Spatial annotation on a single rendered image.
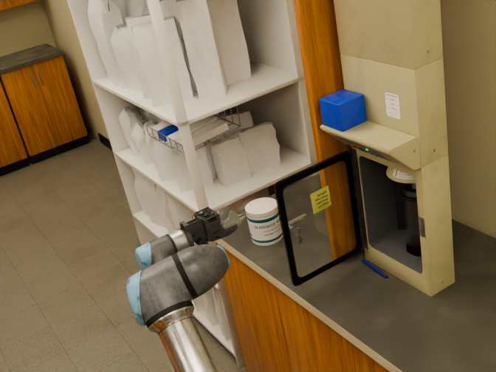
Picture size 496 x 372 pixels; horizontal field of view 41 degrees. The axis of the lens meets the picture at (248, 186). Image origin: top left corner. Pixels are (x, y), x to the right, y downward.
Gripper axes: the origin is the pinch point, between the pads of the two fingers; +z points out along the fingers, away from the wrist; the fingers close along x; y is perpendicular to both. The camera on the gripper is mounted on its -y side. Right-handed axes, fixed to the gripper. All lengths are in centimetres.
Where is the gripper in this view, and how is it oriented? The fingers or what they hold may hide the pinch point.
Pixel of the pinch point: (241, 218)
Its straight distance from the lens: 208.6
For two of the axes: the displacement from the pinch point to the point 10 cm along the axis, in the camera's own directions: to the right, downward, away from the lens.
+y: -1.8, -8.8, -4.3
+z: 8.3, -3.8, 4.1
